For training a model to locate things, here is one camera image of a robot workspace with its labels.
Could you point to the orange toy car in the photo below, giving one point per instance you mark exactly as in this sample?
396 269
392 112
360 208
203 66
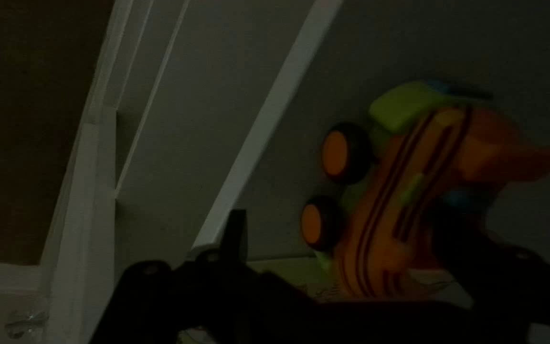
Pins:
425 143

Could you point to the picture book on shelf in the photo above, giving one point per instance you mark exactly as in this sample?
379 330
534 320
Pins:
308 276

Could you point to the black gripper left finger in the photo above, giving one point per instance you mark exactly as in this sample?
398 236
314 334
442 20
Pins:
213 292

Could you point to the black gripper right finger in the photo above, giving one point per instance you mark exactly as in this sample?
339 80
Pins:
509 286

